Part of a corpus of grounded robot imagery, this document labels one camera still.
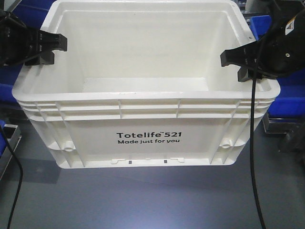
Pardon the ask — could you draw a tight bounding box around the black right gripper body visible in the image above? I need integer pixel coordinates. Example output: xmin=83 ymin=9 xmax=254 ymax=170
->
xmin=256 ymin=0 xmax=305 ymax=76

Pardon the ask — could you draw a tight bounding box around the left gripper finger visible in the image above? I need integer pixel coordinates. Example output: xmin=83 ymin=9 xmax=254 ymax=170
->
xmin=25 ymin=51 xmax=55 ymax=66
xmin=39 ymin=31 xmax=68 ymax=52

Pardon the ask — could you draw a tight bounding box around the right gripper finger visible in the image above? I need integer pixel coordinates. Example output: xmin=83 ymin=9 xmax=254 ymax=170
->
xmin=237 ymin=67 xmax=262 ymax=83
xmin=220 ymin=41 xmax=259 ymax=67

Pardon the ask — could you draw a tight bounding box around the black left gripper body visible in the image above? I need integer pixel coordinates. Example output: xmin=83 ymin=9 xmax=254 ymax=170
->
xmin=0 ymin=9 xmax=39 ymax=66

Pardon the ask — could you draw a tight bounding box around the white plastic Totelife tote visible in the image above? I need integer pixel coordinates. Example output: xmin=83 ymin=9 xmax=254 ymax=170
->
xmin=11 ymin=0 xmax=281 ymax=169

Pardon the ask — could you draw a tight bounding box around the blue bin upper right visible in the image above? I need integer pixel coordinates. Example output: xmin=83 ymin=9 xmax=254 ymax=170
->
xmin=250 ymin=15 xmax=305 ymax=118

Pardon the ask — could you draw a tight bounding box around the blue bin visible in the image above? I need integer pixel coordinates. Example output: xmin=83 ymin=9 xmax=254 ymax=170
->
xmin=0 ymin=83 xmax=17 ymax=103
xmin=250 ymin=15 xmax=305 ymax=118

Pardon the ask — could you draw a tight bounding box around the blue bin upper left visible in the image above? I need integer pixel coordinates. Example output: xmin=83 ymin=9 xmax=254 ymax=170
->
xmin=0 ymin=83 xmax=17 ymax=103

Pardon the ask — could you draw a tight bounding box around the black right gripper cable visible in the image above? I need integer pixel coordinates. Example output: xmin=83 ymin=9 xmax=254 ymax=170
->
xmin=249 ymin=35 xmax=267 ymax=229

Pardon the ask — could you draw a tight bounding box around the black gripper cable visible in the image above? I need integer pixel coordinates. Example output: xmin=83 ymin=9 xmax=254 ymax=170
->
xmin=0 ymin=125 xmax=24 ymax=229
xmin=249 ymin=35 xmax=267 ymax=229

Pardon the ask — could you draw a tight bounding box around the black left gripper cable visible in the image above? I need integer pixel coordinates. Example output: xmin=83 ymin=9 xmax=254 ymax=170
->
xmin=0 ymin=125 xmax=24 ymax=229

